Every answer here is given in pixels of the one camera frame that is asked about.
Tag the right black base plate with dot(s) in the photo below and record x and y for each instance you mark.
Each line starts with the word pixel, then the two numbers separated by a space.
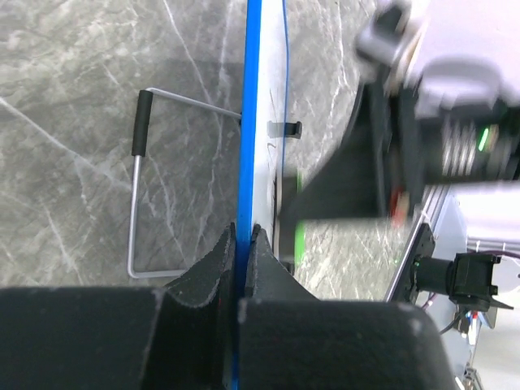
pixel 420 260

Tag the blue framed whiteboard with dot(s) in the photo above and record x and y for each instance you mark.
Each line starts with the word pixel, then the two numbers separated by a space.
pixel 262 130

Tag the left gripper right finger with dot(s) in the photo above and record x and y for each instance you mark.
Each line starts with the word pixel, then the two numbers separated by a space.
pixel 289 339

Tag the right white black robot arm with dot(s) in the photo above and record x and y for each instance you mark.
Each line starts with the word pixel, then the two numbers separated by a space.
pixel 487 30

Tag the whiteboard wire stand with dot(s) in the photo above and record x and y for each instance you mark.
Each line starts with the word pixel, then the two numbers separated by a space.
pixel 139 143

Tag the aluminium rail frame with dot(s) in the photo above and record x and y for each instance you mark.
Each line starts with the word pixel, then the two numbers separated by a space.
pixel 439 229

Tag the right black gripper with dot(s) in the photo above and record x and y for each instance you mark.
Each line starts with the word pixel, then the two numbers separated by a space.
pixel 451 124

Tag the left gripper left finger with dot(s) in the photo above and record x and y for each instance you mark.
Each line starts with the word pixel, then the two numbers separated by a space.
pixel 178 336

